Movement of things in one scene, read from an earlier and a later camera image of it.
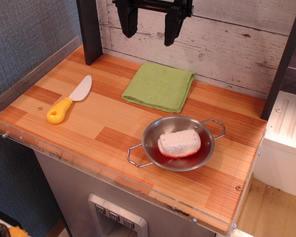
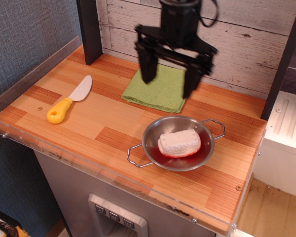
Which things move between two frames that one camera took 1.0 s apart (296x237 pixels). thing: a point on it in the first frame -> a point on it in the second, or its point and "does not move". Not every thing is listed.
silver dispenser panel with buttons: (110, 219) does not move
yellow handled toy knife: (56, 114) does not move
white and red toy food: (179, 143) does not move
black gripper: (176, 10) -> (177, 37)
